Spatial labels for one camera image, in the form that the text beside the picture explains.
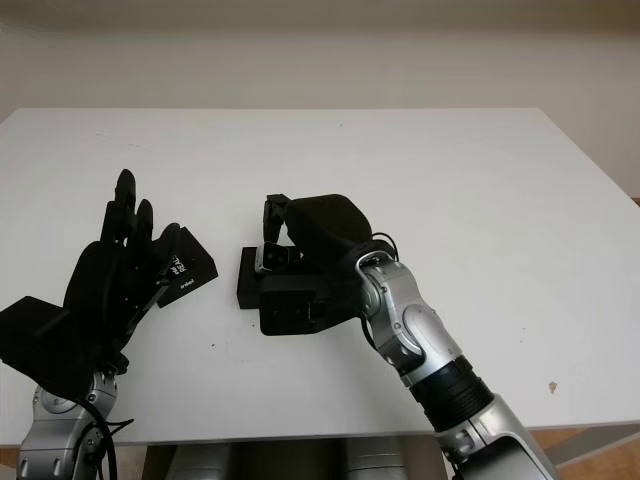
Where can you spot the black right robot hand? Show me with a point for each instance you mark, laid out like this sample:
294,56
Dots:
330,225

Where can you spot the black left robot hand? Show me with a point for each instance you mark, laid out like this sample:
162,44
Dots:
100,280

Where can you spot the small silver depth camera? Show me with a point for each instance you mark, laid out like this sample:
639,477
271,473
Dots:
275,257

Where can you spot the black RealSense box lid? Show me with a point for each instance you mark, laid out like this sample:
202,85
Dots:
192,265

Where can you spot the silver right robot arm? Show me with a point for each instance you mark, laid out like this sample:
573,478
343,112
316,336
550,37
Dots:
420,330

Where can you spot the black open box base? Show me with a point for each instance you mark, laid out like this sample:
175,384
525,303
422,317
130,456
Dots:
247,285

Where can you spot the grey robot lower body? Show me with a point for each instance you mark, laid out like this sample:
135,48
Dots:
280,460

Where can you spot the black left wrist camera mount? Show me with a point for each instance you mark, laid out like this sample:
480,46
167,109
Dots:
35,340

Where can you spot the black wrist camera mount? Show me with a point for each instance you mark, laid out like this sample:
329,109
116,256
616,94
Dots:
35,340
290,310

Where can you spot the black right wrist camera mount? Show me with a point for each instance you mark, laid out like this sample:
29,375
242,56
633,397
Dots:
290,310

